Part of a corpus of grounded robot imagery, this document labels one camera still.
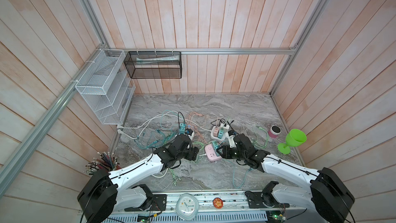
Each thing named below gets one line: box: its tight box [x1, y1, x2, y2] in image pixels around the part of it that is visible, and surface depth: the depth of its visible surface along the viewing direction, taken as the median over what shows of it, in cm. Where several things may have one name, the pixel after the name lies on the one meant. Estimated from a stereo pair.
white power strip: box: [210, 123, 230, 141], surface depth 93 cm
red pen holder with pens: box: [83, 151, 122, 175], surface depth 74 cm
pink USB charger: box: [213, 126, 219, 137], surface depth 93 cm
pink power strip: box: [204, 143, 222, 162], surface depth 89 cm
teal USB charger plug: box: [211, 140, 221, 150], surface depth 87 cm
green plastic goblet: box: [277, 128, 307, 155], surface depth 82 cm
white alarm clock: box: [175, 193, 200, 221], surface depth 71 cm
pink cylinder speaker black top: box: [268, 124, 282, 139], surface depth 96 cm
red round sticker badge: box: [212, 197, 224, 210], surface depth 75 cm
